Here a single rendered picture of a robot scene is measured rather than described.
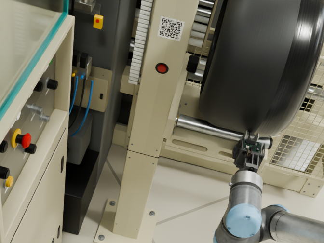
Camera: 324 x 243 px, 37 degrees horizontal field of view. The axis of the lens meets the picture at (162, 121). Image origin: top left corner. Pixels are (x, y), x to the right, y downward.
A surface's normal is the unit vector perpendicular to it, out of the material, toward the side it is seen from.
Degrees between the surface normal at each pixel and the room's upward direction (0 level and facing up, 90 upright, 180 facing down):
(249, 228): 85
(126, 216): 90
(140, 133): 90
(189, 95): 0
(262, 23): 42
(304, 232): 67
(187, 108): 0
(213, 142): 0
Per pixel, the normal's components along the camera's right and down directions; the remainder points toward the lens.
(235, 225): -0.15, 0.60
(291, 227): -0.84, -0.37
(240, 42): -0.31, 0.07
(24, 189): 0.18, -0.70
